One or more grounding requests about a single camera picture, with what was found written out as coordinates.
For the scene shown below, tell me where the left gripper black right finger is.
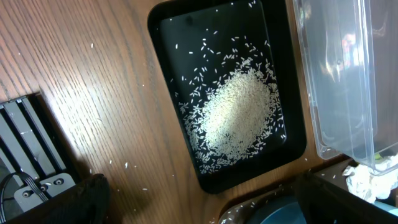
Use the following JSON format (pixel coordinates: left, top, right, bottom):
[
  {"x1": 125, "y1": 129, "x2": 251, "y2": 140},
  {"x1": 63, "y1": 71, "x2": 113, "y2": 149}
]
[{"x1": 294, "y1": 173, "x2": 397, "y2": 224}]

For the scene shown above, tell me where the dark blue plate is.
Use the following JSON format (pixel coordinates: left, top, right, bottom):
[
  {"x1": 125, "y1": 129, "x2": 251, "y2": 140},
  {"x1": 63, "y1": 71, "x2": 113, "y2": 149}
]
[{"x1": 246, "y1": 196, "x2": 307, "y2": 224}]

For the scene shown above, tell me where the black waste tray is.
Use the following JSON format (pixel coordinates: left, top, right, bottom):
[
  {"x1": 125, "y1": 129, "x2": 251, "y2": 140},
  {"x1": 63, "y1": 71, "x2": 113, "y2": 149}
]
[{"x1": 147, "y1": 1, "x2": 307, "y2": 194}]

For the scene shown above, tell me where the white paper napkin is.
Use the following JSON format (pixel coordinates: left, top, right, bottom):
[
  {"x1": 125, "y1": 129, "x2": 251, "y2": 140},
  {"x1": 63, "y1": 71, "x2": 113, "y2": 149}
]
[{"x1": 342, "y1": 159, "x2": 397, "y2": 203}]

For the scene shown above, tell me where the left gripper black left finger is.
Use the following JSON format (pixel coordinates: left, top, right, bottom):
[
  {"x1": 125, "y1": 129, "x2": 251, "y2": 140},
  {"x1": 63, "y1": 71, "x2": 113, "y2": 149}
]
[{"x1": 7, "y1": 174, "x2": 109, "y2": 224}]

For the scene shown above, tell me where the white rice pile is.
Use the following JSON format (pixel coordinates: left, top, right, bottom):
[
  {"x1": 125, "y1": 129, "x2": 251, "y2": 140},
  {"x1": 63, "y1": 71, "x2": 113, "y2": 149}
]
[{"x1": 169, "y1": 1, "x2": 287, "y2": 174}]

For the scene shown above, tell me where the clear plastic bin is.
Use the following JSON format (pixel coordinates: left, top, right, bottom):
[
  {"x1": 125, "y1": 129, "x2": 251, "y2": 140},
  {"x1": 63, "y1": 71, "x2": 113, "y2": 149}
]
[{"x1": 294, "y1": 0, "x2": 397, "y2": 175}]

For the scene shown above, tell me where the light blue bowl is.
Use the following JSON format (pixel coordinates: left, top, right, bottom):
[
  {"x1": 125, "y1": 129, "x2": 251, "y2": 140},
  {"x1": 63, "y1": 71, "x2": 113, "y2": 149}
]
[{"x1": 374, "y1": 201, "x2": 398, "y2": 216}]

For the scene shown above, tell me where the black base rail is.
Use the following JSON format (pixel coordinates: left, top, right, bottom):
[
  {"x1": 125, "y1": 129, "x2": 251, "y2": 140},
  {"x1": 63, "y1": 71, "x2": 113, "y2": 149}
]
[{"x1": 1, "y1": 93, "x2": 81, "y2": 223}]

